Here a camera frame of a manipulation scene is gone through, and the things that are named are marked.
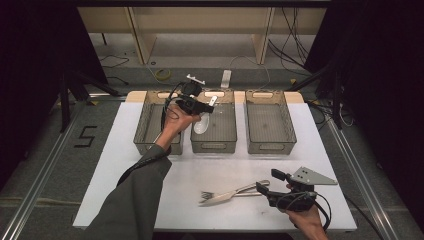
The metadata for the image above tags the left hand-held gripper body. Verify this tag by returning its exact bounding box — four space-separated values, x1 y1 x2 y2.
175 73 206 116

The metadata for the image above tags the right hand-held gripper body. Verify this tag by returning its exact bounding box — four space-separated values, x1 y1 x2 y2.
267 166 338 213

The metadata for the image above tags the white plastic spoon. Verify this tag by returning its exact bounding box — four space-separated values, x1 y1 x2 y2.
193 95 218 135

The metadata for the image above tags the grey transparent plastic bin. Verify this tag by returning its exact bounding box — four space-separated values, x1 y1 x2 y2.
190 88 238 154
244 89 298 155
133 89 187 156

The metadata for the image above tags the metal table knife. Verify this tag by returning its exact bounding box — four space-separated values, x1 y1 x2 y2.
198 179 271 207

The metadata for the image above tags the metal fork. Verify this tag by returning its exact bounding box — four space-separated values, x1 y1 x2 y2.
199 190 264 202

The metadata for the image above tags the person's left hand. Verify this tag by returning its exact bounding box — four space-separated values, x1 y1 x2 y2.
155 104 202 148

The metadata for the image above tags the person's right hand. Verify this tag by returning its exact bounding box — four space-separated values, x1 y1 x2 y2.
286 205 328 236

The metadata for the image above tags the white power strip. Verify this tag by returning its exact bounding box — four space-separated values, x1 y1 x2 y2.
220 69 233 90

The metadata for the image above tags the yellow tape roll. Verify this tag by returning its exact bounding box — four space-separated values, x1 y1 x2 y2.
154 68 173 81

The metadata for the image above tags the white table sheet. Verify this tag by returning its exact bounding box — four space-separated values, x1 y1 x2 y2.
72 101 358 233

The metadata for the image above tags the beige wooden desk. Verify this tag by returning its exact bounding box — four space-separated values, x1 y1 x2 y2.
76 6 328 66

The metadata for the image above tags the black metal stand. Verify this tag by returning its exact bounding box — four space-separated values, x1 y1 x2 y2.
57 69 123 134
285 62 345 131

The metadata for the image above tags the black curtain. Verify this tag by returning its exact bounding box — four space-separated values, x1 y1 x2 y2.
0 0 108 189
303 0 424 232

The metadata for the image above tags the left hand-held gripper cable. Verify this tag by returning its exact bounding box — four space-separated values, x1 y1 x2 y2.
160 81 188 132

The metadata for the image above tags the white floor cable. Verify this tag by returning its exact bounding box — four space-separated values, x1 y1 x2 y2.
229 54 272 90
144 62 188 90

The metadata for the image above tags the aluminium floor rail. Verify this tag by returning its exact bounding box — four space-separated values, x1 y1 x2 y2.
323 116 402 240
0 93 128 240

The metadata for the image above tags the black floor cable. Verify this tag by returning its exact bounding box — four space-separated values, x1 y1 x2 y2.
97 54 131 86

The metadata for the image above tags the bundle of black cables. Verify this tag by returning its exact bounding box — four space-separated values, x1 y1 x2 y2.
267 6 312 77

